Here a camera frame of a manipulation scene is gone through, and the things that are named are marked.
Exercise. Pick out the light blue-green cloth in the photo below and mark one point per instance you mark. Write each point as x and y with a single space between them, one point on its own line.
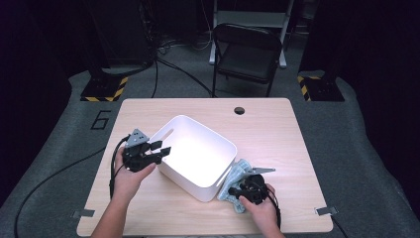
232 178

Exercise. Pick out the white metal stand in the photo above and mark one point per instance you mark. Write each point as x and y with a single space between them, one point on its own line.
251 16

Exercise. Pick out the white plastic bin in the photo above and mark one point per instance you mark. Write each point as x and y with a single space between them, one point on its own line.
198 155

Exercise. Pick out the black stand base striped edge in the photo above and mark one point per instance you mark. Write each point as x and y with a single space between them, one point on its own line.
102 87
322 89

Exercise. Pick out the black folding chair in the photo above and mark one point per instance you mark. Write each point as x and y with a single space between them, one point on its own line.
246 59

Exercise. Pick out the grey tape strip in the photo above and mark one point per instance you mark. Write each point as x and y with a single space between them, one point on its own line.
83 213
326 211

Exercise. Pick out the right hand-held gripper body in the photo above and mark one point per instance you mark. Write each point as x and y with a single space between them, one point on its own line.
256 188

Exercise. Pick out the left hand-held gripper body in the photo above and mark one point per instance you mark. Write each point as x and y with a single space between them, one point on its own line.
138 158

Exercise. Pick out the black equipment cabinet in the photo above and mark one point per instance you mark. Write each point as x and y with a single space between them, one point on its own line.
122 33

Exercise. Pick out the person's right hand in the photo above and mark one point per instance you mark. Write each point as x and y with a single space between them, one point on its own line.
265 213

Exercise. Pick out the person's left hand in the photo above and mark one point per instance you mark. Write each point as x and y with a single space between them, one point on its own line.
127 183

